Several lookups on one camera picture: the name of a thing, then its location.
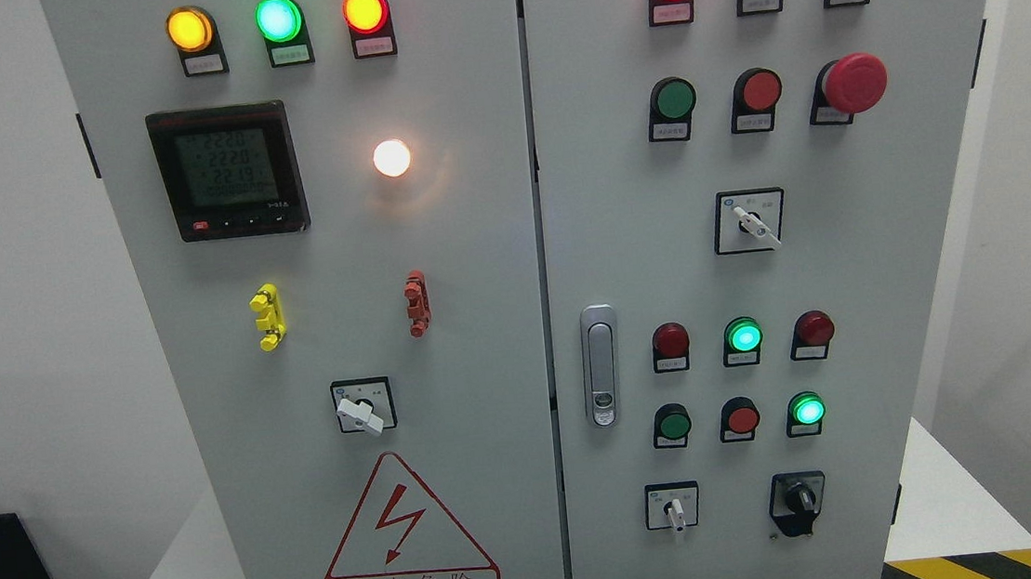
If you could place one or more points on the black knob selector switch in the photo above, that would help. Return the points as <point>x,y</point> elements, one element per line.
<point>796,500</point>

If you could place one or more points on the red terminal connector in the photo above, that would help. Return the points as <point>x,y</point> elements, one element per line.
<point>418,303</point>

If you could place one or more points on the dark red indicator left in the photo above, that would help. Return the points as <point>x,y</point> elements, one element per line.
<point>670,348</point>

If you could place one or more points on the dark red indicator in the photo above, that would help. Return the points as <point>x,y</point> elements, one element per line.
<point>813,333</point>
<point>670,348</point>

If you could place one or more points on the white glowing indicator light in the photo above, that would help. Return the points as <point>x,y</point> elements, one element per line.
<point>392,157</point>

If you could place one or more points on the green push button lower row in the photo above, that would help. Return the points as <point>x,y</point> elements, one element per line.
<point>671,426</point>

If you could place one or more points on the green push button row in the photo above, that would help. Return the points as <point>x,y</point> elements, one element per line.
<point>671,426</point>
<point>670,110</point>

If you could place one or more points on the left grey cabinet door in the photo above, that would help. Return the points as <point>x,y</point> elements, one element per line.
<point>471,395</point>

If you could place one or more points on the grey cabinet door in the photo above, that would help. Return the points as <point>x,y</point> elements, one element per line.
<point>471,395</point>
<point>630,224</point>

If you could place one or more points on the green lit indicator middle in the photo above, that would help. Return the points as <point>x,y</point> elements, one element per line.
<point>742,341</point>

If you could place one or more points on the yellow terminal connector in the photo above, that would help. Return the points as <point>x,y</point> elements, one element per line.
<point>269,319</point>

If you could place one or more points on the green push button upper row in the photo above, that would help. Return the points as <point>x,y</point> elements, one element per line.
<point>670,110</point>

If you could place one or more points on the red push button lower row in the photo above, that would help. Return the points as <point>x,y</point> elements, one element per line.
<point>739,419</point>

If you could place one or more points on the red push button row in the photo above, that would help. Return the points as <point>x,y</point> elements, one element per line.
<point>739,419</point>
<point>755,96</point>

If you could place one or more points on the right grey cabinet door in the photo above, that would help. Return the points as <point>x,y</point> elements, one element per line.
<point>630,224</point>

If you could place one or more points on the red electrical hazard warning sticker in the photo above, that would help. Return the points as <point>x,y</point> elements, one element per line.
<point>400,529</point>

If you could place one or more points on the dark red indicator right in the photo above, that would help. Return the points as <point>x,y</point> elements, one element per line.
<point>813,333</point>

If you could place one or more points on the black digital power meter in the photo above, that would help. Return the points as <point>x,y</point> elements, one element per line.
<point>230,171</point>

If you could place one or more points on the red push button upper row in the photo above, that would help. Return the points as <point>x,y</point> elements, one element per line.
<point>755,96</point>

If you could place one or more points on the green lit push button lower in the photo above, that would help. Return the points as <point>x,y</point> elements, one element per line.
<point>805,413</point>

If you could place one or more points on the red indicator light top left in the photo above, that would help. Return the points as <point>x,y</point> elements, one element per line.
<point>369,24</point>

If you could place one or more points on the green indicator light top left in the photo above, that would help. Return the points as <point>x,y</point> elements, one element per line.
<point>285,32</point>

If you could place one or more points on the red emergency stop mushroom button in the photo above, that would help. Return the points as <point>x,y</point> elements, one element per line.
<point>849,85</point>

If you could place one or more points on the yellow indicator light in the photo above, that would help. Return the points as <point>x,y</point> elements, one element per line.
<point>195,34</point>

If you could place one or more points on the white platform with hazard stripes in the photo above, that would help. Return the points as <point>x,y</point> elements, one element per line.
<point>947,527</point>

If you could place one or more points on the silver door latch handle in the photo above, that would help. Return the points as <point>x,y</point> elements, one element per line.
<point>597,335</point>

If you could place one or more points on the white selector switch left door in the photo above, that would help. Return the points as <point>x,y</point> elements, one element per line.
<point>364,404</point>

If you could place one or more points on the white selector switch upper right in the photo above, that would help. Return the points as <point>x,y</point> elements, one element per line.
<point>748,221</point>

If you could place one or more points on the white selector switch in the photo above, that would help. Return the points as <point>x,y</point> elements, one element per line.
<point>748,221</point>
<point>671,506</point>

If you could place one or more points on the white selector switch lower right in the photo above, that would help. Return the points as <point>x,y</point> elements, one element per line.
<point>671,506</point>

